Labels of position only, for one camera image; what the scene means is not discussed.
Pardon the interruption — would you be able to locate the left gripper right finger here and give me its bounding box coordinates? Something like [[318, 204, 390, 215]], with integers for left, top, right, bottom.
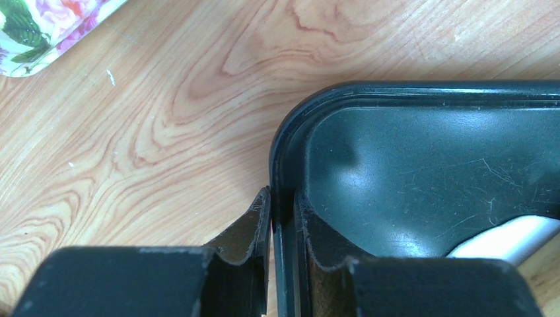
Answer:
[[294, 193, 542, 316]]

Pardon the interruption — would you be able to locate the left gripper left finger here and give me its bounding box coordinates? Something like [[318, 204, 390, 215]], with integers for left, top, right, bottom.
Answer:
[[12, 187, 271, 316]]

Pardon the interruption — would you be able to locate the floral rectangular tray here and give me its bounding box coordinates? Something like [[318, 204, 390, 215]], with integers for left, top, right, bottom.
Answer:
[[1, 0, 126, 78]]

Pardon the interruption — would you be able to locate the black baking tray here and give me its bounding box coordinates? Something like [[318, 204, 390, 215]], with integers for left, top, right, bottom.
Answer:
[[269, 81, 559, 316]]

